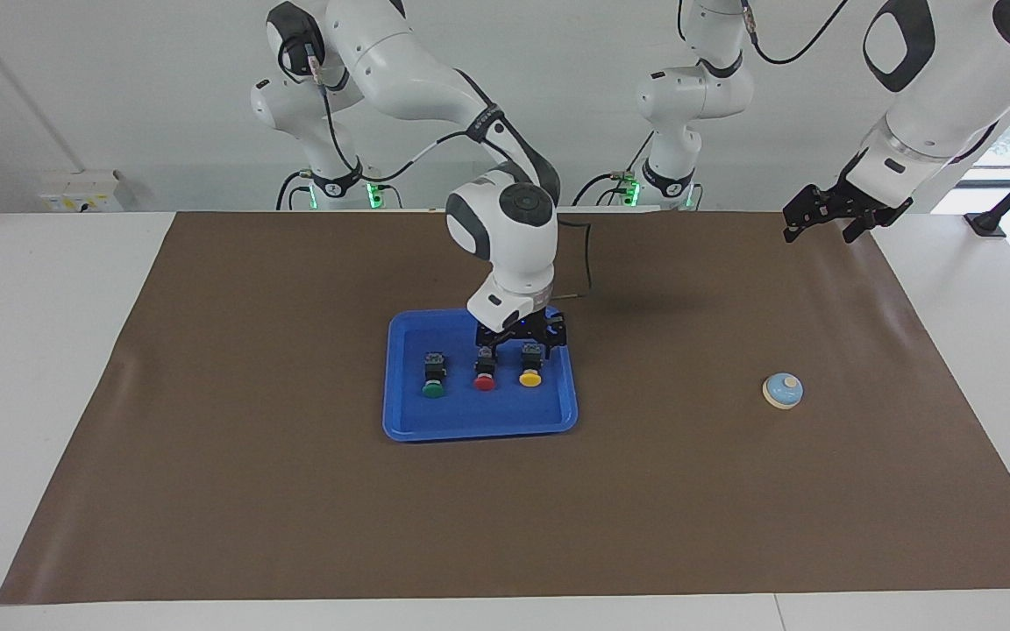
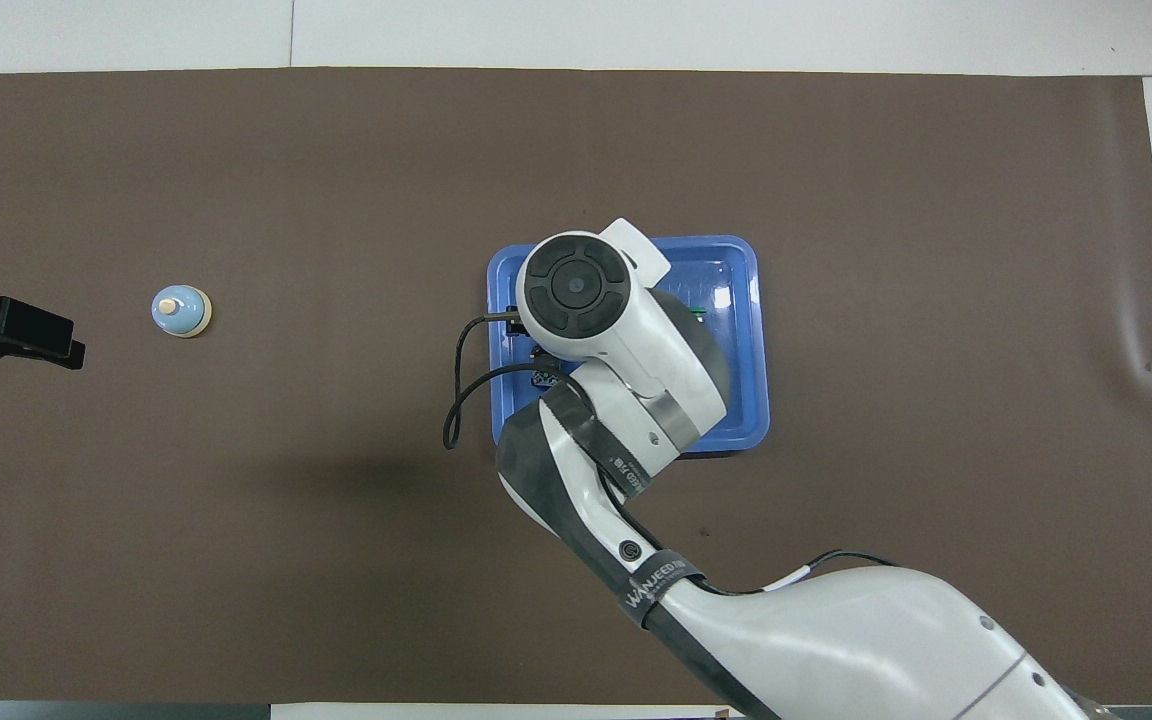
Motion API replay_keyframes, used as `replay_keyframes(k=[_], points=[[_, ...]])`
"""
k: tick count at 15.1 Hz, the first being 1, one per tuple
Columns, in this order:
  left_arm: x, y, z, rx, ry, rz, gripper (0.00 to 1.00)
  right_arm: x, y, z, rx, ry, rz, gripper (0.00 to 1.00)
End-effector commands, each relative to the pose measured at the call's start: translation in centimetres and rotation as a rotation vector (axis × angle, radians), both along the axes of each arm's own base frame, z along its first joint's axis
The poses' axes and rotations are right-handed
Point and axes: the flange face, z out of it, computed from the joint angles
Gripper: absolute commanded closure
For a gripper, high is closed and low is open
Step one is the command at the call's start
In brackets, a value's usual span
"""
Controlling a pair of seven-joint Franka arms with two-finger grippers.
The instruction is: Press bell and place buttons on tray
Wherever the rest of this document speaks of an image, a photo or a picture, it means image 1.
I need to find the green push button switch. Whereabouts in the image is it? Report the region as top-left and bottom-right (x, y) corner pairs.
(422, 352), (450, 400)

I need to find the blue plastic tray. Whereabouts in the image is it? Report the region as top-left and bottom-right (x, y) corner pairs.
(382, 304), (579, 443)

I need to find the light blue desk bell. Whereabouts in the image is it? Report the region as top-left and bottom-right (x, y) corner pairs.
(762, 372), (805, 411)

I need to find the brown table mat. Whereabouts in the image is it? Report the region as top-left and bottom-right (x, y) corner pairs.
(0, 209), (1010, 606)

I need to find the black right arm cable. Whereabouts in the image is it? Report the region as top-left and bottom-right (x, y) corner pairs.
(303, 39), (594, 303)

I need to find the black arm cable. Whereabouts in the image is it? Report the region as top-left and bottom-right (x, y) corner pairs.
(737, 0), (848, 68)
(303, 39), (594, 303)

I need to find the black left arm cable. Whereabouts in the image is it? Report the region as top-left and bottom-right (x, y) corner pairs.
(737, 0), (848, 68)

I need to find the black left base cable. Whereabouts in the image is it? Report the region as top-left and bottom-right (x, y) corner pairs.
(571, 131), (655, 208)

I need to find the black base cable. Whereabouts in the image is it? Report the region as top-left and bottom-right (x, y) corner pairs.
(571, 131), (655, 208)
(275, 169), (313, 211)

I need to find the black right base cable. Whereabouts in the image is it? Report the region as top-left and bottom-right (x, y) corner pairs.
(275, 169), (313, 211)

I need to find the white wall socket box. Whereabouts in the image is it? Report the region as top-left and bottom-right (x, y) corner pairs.
(39, 171), (124, 213)

